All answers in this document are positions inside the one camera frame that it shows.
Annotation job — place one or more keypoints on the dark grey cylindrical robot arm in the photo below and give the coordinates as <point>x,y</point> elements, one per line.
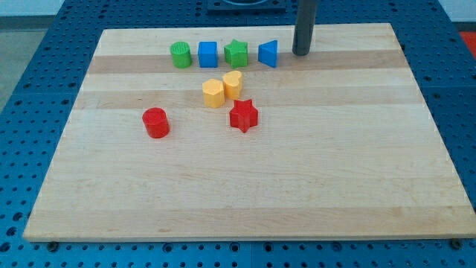
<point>304,26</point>

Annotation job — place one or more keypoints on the blue triangle block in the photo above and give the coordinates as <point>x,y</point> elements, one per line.
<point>267,53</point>

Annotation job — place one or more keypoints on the red star block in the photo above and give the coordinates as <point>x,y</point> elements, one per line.
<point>243,115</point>

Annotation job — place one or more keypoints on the yellow hexagon block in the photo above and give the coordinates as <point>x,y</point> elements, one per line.
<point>213,93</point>

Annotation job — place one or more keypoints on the yellow heart block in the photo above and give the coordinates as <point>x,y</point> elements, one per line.
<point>233,84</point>

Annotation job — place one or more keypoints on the light wooden board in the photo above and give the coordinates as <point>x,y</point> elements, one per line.
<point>345,147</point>

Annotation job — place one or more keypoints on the green star block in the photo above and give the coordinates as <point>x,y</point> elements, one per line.
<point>236,54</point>

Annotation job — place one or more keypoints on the red cylinder block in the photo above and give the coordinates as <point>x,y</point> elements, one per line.
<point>156,122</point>

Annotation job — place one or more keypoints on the blue cube block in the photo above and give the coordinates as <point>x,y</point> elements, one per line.
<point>207,53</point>

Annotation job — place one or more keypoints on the green cylinder block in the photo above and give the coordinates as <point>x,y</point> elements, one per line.
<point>181,56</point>

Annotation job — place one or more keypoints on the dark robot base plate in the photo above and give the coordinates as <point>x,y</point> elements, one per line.
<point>215,6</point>

